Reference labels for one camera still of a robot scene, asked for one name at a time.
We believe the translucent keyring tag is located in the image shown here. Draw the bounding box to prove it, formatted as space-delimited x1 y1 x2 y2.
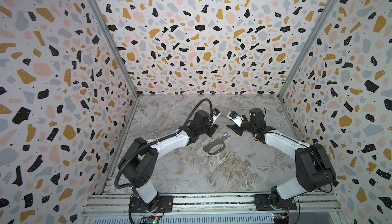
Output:
203 137 226 156

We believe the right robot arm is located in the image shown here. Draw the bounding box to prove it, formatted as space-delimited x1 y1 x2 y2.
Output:
227 108 337 210

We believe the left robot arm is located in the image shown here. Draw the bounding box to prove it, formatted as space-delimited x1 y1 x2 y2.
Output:
114 108 220 206

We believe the right electronics board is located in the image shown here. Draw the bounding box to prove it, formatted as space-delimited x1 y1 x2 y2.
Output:
272 213 290 224

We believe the electronics board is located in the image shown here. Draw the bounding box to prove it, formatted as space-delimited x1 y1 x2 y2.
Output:
144 216 160 224
272 213 290 224

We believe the left electronics board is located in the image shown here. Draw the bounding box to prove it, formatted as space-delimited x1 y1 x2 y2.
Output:
144 216 160 224

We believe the right corner aluminium profile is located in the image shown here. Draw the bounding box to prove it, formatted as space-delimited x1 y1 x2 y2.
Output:
278 0 338 101

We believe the corner aluminium profile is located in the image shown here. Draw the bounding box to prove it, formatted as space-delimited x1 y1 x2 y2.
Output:
76 0 139 97
278 0 338 101

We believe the left corner aluminium profile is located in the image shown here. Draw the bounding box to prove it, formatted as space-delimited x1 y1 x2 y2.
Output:
76 0 139 97

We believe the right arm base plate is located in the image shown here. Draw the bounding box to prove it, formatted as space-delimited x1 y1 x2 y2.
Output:
254 193 297 211

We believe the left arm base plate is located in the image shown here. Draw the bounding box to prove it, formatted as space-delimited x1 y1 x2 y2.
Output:
129 195 174 214

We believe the black corrugated cable conduit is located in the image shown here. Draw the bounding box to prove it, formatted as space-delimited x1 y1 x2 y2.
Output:
114 98 213 190

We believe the aluminium mounting rail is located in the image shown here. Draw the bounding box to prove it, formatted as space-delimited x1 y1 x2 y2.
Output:
80 191 347 224

